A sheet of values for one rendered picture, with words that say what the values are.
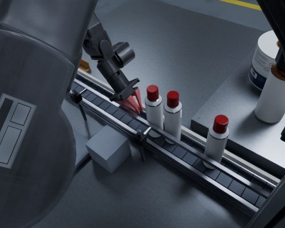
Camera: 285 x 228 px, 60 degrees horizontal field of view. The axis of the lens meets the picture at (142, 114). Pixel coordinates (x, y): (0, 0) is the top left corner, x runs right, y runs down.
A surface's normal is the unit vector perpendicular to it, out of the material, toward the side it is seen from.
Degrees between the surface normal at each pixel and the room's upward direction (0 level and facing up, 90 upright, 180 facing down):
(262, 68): 90
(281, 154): 0
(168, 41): 0
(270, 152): 0
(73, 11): 52
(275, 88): 90
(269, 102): 90
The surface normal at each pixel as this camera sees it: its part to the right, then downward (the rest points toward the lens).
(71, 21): 0.63, -0.14
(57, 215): -0.09, -0.65
